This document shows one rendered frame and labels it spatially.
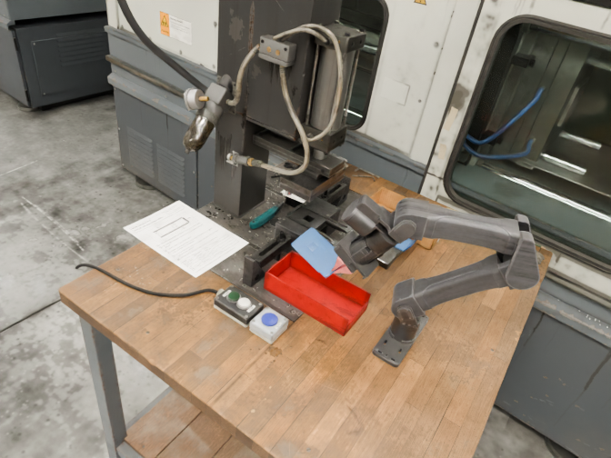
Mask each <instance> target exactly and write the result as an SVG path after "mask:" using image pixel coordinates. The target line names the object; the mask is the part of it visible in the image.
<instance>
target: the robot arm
mask: <svg viewBox="0 0 611 458"><path fill-rule="evenodd" d="M341 219H342V220H343V221H344V222H345V223H346V224H348V225H349V226H350V227H351V228H353V229H354V230H355V231H356V232H358V233H359V235H358V236H356V234H355V233H354V232H353V231H351V232H350V233H348V234H347V235H346V236H345V237H344V238H343V239H342V240H341V241H339V242H338V243H337V244H336V247H335V248H334V251H335V252H336V254H337V255H338V257H337V259H336V265H335V267H334V268H333V269H332V270H331V271H332V272H333V271H334V270H335V269H337V268H338V267H340V266H341V265H342V266H341V267H340V268H338V269H337V270H336V271H335V272H334V273H333V274H338V273H342V274H352V273H354V272H355V271H356V270H358V272H359V273H360V274H361V275H363V278H362V279H366V278H367V277H368V276H369V275H370V274H371V273H372V272H373V271H374V270H375V269H376V268H377V267H378V265H379V263H378V261H377V260H376V259H378V258H379V257H381V256H382V255H384V254H385V253H386V252H387V250H389V249H391V248H392V247H394V246H395V245H397V244H398V243H400V244H401V243H402V242H404V241H405V240H407V239H408V238H410V239H415V240H419V241H422V239H423V237H424V238H428V239H445V240H450V241H456V242H460V243H465V244H473V245H478V246H482V247H485V248H489V249H492V250H496V254H491V255H489V256H487V257H486V258H485V259H483V260H481V261H478V262H476V263H473V264H470V265H467V266H464V267H461V268H458V269H455V270H453V271H450V272H447V273H444V274H440V275H436V276H432V277H428V278H420V279H417V280H416V279H415V278H414V277H413V278H410V279H407V280H404V281H402V282H400V283H398V284H396V285H395V287H394V291H393V299H392V306H391V311H392V313H393V315H394V316H395V317H394V320H393V322H392V323H391V325H389V327H388V329H387V330H386V332H385V333H384V334H383V336H382V337H381V338H380V340H379V341H378V342H377V344H376V345H375V347H374V348H373V351H372V354H373V355H374V356H376V357H378V358H379V359H381V360H382V361H384V362H386V363H388V364H390V365H391V366H393V367H395V368H396V367H398V366H399V365H400V364H401V362H402V361H403V359H404V358H405V356H406V354H407V353H408V351H409V350H410V348H411V347H412V345H413V344H414V342H415V340H416V338H417V337H418V335H420V333H421V332H422V330H423V329H424V327H425V326H426V324H427V322H428V319H429V318H428V316H427V315H426V311H427V310H430V309H432V308H434V307H435V306H437V305H439V304H442V303H445V302H448V301H451V300H454V299H457V298H460V297H463V296H467V295H470V294H475V293H478V292H482V291H485V290H490V289H496V288H498V289H500V288H504V287H509V289H510V290H513V289H517V290H527V289H530V288H533V287H534V286H536V285H537V284H538V282H539V280H540V274H539V269H538V262H537V257H536V246H535V242H534V238H533V235H532V234H531V228H530V224H529V221H528V218H527V217H526V216H525V215H521V214H517V215H516V217H515V220H513V219H507V218H506V219H498V218H491V217H485V216H481V215H476V214H467V213H462V212H458V211H454V210H450V209H446V208H444V207H442V206H440V205H437V204H430V203H429V201H425V200H420V199H415V198H404V199H402V200H400V201H399V202H398V203H397V205H396V209H395V210H394V212H392V213H390V212H389V211H387V210H386V209H385V208H384V207H383V206H380V205H379V204H377V203H376V202H375V201H374V200H373V199H371V198H370V197H369V196H368V195H367V194H363V195H362V196H361V197H360V198H358V199H356V200H354V202H353V203H351V204H350V205H349V206H348V207H347V208H346V210H345V211H344V213H343V215H342V217H341ZM384 343H386V344H384ZM399 352H401V353H399Z"/></svg>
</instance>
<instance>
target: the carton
mask: <svg viewBox="0 0 611 458"><path fill-rule="evenodd" d="M370 198H371V199H373V200H374V201H375V202H376V203H377V204H379V205H380V206H383V207H384V208H385V209H386V210H387V211H389V212H390V213H392V212H394V210H395V209H396V205H397V203H398V202H399V201H400V200H402V199H404V198H407V197H405V196H403V195H401V194H398V193H396V192H394V191H391V190H389V189H387V188H385V187H383V186H382V187H381V188H379V189H378V190H377V191H376V192H375V193H374V194H372V195H371V196H370ZM438 241H439V239H428V238H424V237H423V239H422V241H419V240H416V244H419V245H421V246H423V247H425V248H426V249H428V250H430V251H431V249H432V248H433V247H434V246H435V244H436V243H437V242H438Z"/></svg>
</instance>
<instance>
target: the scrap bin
mask: <svg viewBox="0 0 611 458"><path fill-rule="evenodd" d="M264 289H266V290H267V291H268V292H270V293H271V294H274V295H275V296H277V297H279V298H280V299H282V300H284V301H285V302H287V303H289V304H291V305H293V306H294V307H295V308H297V309H298V310H300V311H301V312H303V313H305V314H307V315H309V316H310V317H312V318H314V319H315V320H317V321H318V322H319V323H321V324H323V325H325V326H327V327H328V328H330V329H332V330H333V331H335V332H337V333H338V334H341V335H342V336H345V335H346V333H347V332H348V331H349V330H350V329H351V328H352V326H353V325H354V324H355V323H356V321H357V320H358V319H359V318H360V317H361V315H362V314H363V313H364V312H365V311H366V308H367V306H368V303H369V299H370V296H371V294H370V293H369V292H368V291H366V290H364V289H362V288H361V287H359V286H357V285H355V284H352V283H351V282H349V281H347V280H346V279H344V278H342V277H341V276H339V275H337V274H331V275H330V276H329V277H327V278H326V279H325V278H324V276H323V275H321V274H320V273H319V272H318V271H317V270H316V269H315V268H314V267H313V266H312V265H311V264H310V263H309V262H308V261H307V260H306V259H305V258H304V257H303V256H302V255H301V254H298V253H296V252H295V251H293V250H292V251H291V252H289V253H288V254H287V255H285V256H284V257H283V258H282V259H281V260H279V261H278V262H277V263H276V264H274V265H273V266H272V267H270V268H269V269H268V270H267V271H265V281H264Z"/></svg>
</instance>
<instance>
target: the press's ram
mask: <svg viewBox="0 0 611 458"><path fill-rule="evenodd" d="M253 144H256V145H258V146H260V147H263V148H265V149H266V150H268V151H270V152H273V153H275V154H278V155H280V156H282V157H284V158H286V159H288V160H290V161H292V162H294V163H297V164H299V165H298V166H297V167H295V168H293V169H292V170H290V171H294V170H296V169H298V168H300V167H301V166H302V164H303V163H304V160H305V150H304V146H303V145H302V144H301V143H300V140H299V139H297V140H295V141H294V140H291V139H289V138H287V137H284V136H282V135H280V134H277V133H275V132H273V131H270V130H268V129H265V130H263V131H261V132H259V133H257V134H253ZM309 151H310V159H309V164H308V166H307V168H306V169H305V170H304V172H302V173H301V174H297V175H285V174H283V175H281V176H280V183H279V188H281V189H283V190H285V194H287V195H291V194H294V195H296V196H298V197H300V198H302V199H304V200H306V201H307V202H309V203H310V202H311V201H313V200H314V199H315V198H317V197H318V196H319V195H320V194H322V193H323V192H325V191H326V190H327V189H329V188H330V187H331V186H333V185H334V184H336V183H337V182H339V181H340V180H342V179H343V178H344V176H345V171H346V167H345V162H346V160H345V159H344V158H341V157H339V156H337V155H335V154H331V153H329V154H328V155H326V154H324V153H323V152H322V151H321V150H319V149H317V148H315V147H313V146H311V145H309Z"/></svg>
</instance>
